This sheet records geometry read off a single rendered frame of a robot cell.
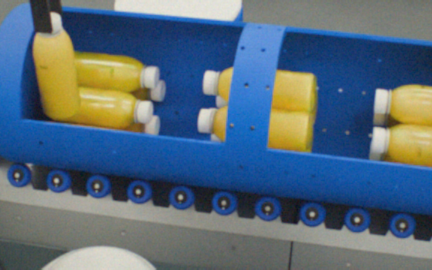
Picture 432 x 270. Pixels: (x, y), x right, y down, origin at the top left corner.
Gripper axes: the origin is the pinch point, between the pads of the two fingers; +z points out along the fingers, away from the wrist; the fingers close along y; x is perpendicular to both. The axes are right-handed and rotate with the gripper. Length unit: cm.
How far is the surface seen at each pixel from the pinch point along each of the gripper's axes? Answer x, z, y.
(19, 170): 8.0, 31.6, -4.8
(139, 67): -11.2, 17.3, 10.2
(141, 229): -14.5, 39.9, -6.8
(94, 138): -8.9, 18.5, -8.7
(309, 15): -23, 130, 222
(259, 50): -33.5, 5.9, 2.2
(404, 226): -60, 32, -5
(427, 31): -77, 130, 219
